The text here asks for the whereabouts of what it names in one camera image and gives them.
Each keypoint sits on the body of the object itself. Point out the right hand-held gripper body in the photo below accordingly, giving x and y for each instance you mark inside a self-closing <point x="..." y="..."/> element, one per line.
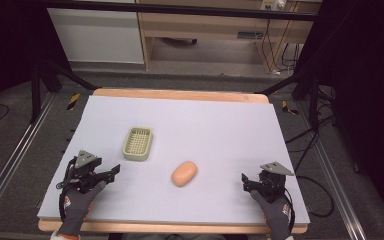
<point x="273" y="181"/>

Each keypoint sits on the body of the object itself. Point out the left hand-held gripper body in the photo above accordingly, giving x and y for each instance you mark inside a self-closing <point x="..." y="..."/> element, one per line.
<point x="84" y="170"/>

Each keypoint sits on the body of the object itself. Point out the pale green soap dish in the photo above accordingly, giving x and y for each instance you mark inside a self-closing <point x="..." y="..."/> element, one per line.
<point x="138" y="143"/>

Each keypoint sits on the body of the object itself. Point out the orange soap bar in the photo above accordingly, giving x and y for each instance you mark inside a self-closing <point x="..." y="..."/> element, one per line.
<point x="184" y="173"/>

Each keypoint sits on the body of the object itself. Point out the person's right hand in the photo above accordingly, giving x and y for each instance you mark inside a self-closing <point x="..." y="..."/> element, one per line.
<point x="276" y="216"/>

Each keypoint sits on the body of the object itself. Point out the person's left hand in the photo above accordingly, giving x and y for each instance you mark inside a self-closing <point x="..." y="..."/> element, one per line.
<point x="78" y="206"/>

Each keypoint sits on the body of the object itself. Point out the white foam board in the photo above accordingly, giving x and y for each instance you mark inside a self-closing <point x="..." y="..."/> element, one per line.
<point x="213" y="133"/>

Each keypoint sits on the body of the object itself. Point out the yellow black tape marker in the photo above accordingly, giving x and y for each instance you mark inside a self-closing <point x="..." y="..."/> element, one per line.
<point x="73" y="101"/>
<point x="288" y="108"/>

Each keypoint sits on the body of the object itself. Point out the black metal stand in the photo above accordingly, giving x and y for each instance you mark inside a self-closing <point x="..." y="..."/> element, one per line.
<point x="36" y="90"/>
<point x="313" y="100"/>

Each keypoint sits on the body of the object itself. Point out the wooden table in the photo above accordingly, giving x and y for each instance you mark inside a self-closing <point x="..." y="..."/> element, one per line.
<point x="180" y="94"/>

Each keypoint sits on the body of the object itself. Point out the dark curtain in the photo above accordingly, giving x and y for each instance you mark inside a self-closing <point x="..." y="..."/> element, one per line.
<point x="6" y="43"/>
<point x="366" y="83"/>

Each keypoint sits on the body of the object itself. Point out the white cabinet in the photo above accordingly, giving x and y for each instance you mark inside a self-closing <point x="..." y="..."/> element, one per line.
<point x="96" y="33"/>

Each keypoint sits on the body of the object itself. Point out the light wooden desk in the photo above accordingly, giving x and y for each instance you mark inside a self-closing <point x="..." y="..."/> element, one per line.
<point x="206" y="25"/>

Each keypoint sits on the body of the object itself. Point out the white power strip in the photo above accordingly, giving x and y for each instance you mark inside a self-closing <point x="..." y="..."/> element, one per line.
<point x="273" y="4"/>

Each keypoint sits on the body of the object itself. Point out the metal floor rail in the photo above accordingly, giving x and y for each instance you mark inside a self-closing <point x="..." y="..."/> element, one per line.
<point x="16" y="150"/>
<point x="333" y="180"/>

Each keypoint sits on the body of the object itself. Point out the black horizontal frame bar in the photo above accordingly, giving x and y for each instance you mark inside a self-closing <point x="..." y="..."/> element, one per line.
<point x="180" y="9"/>

